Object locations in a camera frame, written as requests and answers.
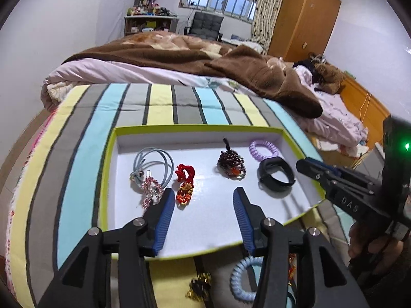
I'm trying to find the orange cable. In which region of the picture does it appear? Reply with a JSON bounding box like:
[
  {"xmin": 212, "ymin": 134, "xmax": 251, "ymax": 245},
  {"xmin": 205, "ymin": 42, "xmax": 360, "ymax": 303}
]
[{"xmin": 357, "ymin": 92, "xmax": 372, "ymax": 123}]

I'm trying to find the red gold flower ornament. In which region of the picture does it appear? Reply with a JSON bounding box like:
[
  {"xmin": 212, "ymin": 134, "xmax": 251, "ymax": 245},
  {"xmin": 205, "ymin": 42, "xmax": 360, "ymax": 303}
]
[{"xmin": 287, "ymin": 253, "xmax": 298, "ymax": 285}]

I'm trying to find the row of bottles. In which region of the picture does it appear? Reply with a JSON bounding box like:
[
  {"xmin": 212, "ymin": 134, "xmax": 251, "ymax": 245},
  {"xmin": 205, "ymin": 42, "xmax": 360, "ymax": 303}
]
[{"xmin": 126, "ymin": 0, "xmax": 172, "ymax": 16}]

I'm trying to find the wooden shelf desk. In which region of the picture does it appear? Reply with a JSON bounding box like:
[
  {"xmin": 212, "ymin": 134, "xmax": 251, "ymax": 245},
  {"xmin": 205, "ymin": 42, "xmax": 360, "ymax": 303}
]
[{"xmin": 123, "ymin": 15, "xmax": 179, "ymax": 38}]

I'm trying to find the brown teddy bear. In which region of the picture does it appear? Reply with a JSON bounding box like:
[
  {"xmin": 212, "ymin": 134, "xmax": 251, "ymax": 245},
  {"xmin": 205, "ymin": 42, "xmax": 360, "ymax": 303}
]
[{"xmin": 313, "ymin": 62, "xmax": 346, "ymax": 95}]

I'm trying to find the person's right hand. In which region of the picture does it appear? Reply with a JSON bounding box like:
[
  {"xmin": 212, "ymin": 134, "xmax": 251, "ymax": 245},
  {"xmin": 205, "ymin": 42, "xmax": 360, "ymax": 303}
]
[{"xmin": 348, "ymin": 221, "xmax": 405, "ymax": 267}]

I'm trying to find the orange wooden wardrobe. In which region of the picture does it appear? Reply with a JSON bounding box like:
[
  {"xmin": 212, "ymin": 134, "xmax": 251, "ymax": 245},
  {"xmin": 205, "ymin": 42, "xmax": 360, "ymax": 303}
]
[{"xmin": 267, "ymin": 0, "xmax": 342, "ymax": 64}]

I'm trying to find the dark red bead bracelet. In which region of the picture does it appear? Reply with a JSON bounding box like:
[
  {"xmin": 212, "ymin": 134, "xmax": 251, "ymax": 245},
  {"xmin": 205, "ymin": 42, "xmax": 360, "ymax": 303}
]
[{"xmin": 216, "ymin": 137, "xmax": 248, "ymax": 181}]

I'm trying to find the grey-blue cord hair tie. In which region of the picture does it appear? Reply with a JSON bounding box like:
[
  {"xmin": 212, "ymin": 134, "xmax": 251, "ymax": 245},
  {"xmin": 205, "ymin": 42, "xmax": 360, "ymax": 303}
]
[{"xmin": 130, "ymin": 147, "xmax": 174, "ymax": 190}]

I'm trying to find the striped bed sheet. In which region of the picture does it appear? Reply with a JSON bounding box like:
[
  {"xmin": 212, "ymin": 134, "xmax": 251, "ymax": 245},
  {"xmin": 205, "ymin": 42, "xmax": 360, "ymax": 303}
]
[{"xmin": 6, "ymin": 83, "xmax": 351, "ymax": 308}]

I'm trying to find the black gold hair ornament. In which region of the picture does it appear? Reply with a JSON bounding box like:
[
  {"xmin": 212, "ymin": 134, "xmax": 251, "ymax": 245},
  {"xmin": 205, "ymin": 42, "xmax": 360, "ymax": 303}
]
[{"xmin": 185, "ymin": 272, "xmax": 213, "ymax": 301}]

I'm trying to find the red knot beaded charm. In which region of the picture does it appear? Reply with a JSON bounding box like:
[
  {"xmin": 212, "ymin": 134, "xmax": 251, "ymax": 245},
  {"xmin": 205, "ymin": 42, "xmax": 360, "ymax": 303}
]
[{"xmin": 175, "ymin": 163, "xmax": 197, "ymax": 206}]

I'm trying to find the purple spiral hair tie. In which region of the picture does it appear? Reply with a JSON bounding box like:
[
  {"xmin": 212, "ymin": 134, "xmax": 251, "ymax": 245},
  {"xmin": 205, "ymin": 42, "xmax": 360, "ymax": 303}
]
[{"xmin": 249, "ymin": 139, "xmax": 278, "ymax": 161}]

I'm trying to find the barred window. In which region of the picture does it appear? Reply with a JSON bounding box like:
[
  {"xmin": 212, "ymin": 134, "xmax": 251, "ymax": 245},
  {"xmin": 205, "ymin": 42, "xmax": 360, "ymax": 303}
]
[{"xmin": 178, "ymin": 0, "xmax": 258, "ymax": 24}]

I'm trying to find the green shallow cardboard box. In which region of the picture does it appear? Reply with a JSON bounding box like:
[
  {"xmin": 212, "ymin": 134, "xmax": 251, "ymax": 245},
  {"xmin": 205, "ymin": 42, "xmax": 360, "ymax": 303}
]
[{"xmin": 98, "ymin": 126, "xmax": 328, "ymax": 260}]

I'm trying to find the grey drawer cabinet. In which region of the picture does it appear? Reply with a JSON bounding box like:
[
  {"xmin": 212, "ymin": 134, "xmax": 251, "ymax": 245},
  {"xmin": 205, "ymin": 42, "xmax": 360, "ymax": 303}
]
[{"xmin": 352, "ymin": 142, "xmax": 386, "ymax": 174}]

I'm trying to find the pink beaded bracelet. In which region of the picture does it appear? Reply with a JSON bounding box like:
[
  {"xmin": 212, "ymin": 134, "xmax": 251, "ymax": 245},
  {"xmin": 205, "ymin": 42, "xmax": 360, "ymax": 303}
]
[{"xmin": 141, "ymin": 172, "xmax": 165, "ymax": 207}]

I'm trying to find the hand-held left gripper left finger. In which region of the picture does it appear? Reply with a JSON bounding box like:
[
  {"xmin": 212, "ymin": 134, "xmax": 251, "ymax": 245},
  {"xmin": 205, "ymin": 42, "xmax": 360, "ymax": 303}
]
[{"xmin": 38, "ymin": 188, "xmax": 175, "ymax": 308}]

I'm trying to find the brown fleece blanket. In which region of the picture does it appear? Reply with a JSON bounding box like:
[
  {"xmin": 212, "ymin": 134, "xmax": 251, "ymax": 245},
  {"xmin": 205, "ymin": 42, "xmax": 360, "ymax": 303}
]
[{"xmin": 62, "ymin": 31, "xmax": 323, "ymax": 119}]

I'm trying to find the black cloth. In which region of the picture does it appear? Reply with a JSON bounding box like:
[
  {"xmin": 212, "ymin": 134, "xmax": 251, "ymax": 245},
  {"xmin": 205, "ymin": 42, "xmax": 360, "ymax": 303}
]
[{"xmin": 293, "ymin": 58, "xmax": 319, "ymax": 83}]

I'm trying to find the patterned curtain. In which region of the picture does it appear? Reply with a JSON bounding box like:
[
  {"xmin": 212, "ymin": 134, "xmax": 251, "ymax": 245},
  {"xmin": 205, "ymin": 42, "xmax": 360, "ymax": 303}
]
[{"xmin": 251, "ymin": 0, "xmax": 287, "ymax": 55}]

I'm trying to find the light blue spiral hair tie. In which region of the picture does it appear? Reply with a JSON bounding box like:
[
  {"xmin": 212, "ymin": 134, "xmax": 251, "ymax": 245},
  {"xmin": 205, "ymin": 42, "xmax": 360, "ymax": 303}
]
[{"xmin": 230, "ymin": 256, "xmax": 268, "ymax": 303}]

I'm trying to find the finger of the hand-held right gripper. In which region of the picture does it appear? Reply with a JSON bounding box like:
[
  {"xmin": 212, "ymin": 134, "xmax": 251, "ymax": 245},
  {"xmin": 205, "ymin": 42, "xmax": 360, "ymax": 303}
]
[
  {"xmin": 295, "ymin": 157, "xmax": 338, "ymax": 194},
  {"xmin": 322, "ymin": 163, "xmax": 378, "ymax": 189}
]

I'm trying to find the black padded chair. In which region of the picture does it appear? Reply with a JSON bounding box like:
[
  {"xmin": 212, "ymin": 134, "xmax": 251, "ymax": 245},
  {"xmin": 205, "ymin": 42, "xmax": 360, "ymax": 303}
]
[{"xmin": 185, "ymin": 11, "xmax": 224, "ymax": 42}]

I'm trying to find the pale pink duvet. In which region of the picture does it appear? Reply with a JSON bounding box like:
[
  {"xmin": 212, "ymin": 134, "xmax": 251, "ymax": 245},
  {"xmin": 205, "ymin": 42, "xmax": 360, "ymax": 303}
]
[{"xmin": 40, "ymin": 57, "xmax": 370, "ymax": 155}]

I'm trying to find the orange wooden headboard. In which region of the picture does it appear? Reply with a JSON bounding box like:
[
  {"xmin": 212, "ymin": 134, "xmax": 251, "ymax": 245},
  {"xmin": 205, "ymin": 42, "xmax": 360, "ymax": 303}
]
[{"xmin": 340, "ymin": 76, "xmax": 391, "ymax": 151}]

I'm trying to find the black wristband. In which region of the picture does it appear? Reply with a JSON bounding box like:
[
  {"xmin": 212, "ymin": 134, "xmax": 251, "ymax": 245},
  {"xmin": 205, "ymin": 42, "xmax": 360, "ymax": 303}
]
[{"xmin": 258, "ymin": 157, "xmax": 296, "ymax": 190}]

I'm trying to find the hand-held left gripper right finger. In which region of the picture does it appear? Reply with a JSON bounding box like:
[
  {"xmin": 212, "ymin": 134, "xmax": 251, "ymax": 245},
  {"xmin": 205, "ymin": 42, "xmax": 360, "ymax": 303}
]
[{"xmin": 233, "ymin": 187, "xmax": 370, "ymax": 308}]

